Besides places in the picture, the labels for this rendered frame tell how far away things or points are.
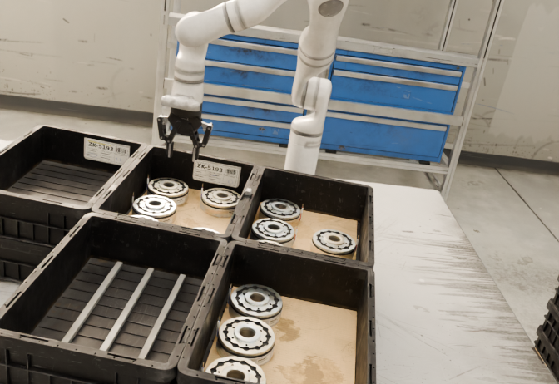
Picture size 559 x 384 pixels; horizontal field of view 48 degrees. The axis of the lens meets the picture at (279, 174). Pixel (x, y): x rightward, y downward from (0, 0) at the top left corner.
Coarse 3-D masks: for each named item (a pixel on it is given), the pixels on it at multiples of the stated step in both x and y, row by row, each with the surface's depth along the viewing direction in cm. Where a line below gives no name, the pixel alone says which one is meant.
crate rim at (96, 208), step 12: (144, 156) 158; (204, 156) 164; (216, 156) 165; (132, 168) 151; (120, 180) 144; (252, 180) 155; (108, 192) 138; (96, 204) 133; (240, 204) 142; (120, 216) 130; (132, 216) 130; (180, 228) 129; (192, 228) 130; (228, 228) 132; (228, 240) 129
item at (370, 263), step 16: (256, 176) 157; (304, 176) 163; (320, 176) 163; (368, 192) 159; (368, 208) 151; (240, 224) 137; (368, 224) 143; (240, 240) 128; (368, 240) 136; (320, 256) 127; (368, 256) 130
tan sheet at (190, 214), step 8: (192, 192) 166; (200, 192) 167; (192, 200) 162; (176, 208) 157; (184, 208) 158; (192, 208) 158; (176, 216) 153; (184, 216) 154; (192, 216) 155; (200, 216) 155; (208, 216) 156; (176, 224) 150; (184, 224) 150; (192, 224) 151; (200, 224) 151; (208, 224) 152; (216, 224) 153; (224, 224) 153; (224, 232) 150
